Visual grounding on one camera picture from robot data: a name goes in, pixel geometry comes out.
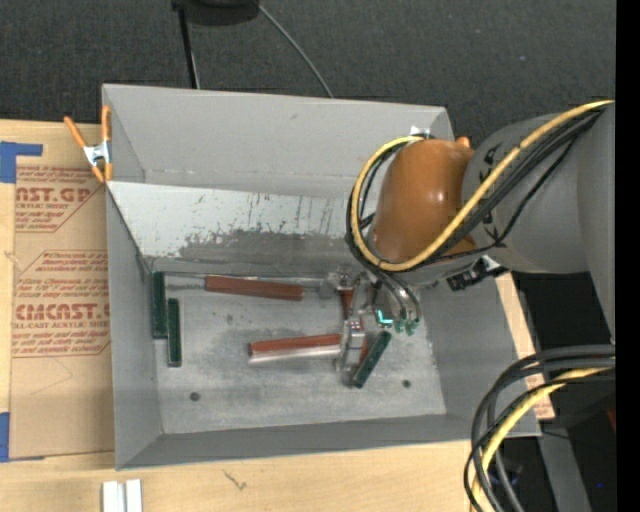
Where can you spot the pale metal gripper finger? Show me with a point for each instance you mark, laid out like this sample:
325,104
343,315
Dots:
343,281
353,350

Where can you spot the dark green flat block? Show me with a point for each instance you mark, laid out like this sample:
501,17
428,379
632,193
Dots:
372,360
174,332
159,305

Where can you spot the grey metal bin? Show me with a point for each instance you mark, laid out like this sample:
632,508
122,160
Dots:
300,400

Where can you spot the brown cardboard board, red print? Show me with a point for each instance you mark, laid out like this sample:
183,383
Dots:
60,400

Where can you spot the black cylinder on white bracket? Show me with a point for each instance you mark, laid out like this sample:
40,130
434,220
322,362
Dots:
467,280

